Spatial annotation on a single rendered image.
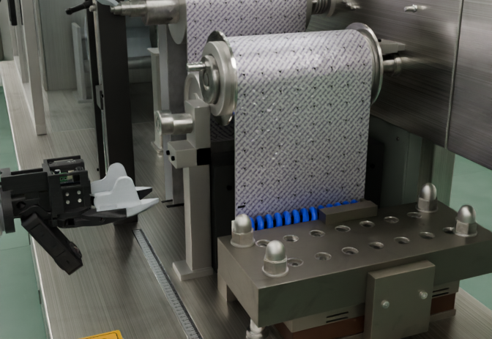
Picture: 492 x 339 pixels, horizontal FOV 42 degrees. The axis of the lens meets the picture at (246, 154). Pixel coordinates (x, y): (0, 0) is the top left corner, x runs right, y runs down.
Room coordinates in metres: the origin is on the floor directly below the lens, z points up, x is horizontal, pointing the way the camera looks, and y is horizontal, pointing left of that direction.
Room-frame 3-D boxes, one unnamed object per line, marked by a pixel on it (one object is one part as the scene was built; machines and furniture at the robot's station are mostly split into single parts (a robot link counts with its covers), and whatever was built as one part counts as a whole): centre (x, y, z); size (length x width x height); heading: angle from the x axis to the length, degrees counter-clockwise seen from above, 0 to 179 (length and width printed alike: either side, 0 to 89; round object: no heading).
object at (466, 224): (0.89, -0.34, 1.05); 0.04 x 0.04 x 0.04
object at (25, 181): (0.82, 0.28, 1.12); 0.12 x 0.08 x 0.09; 112
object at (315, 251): (0.87, -0.17, 1.00); 0.40 x 0.16 x 0.06; 112
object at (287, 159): (0.97, -0.09, 1.11); 0.23 x 0.01 x 0.18; 112
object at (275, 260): (0.77, -0.04, 1.05); 0.04 x 0.04 x 0.04
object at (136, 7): (1.18, 0.22, 1.33); 0.06 x 0.03 x 0.03; 112
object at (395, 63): (1.09, -0.23, 1.25); 0.07 x 0.04 x 0.04; 112
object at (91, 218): (0.82, 0.21, 1.09); 0.09 x 0.05 x 0.02; 103
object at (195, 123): (1.00, 0.10, 1.05); 0.06 x 0.05 x 0.31; 112
